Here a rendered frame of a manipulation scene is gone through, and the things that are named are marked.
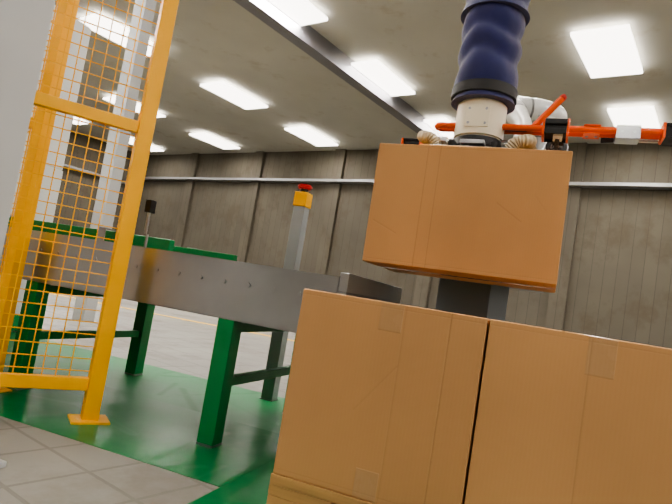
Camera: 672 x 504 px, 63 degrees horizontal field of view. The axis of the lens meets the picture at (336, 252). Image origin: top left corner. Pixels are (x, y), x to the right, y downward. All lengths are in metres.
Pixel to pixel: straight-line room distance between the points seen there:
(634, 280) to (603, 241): 0.83
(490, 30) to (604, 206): 8.90
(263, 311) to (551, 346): 0.95
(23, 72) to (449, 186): 1.21
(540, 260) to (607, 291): 8.86
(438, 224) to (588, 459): 0.89
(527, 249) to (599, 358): 0.68
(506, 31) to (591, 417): 1.37
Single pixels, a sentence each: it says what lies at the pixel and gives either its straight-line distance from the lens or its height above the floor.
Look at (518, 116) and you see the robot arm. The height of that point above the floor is 1.45.
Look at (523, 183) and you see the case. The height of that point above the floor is 0.96.
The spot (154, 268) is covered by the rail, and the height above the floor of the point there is 0.53.
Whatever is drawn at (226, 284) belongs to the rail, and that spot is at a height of 0.52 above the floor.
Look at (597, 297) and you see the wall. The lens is 10.58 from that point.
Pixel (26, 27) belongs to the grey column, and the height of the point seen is 1.05.
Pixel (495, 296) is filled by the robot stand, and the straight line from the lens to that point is 2.61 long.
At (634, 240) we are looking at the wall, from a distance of 10.63.
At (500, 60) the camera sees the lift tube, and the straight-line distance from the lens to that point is 2.03.
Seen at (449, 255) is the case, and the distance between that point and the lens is 1.75.
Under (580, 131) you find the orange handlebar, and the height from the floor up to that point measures 1.19.
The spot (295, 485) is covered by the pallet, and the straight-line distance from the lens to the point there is 1.26.
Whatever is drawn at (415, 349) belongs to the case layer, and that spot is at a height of 0.46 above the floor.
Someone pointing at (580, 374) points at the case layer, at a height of 0.47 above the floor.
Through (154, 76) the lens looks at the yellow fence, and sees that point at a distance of 2.06.
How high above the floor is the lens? 0.54
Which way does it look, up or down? 4 degrees up
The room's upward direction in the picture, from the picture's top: 9 degrees clockwise
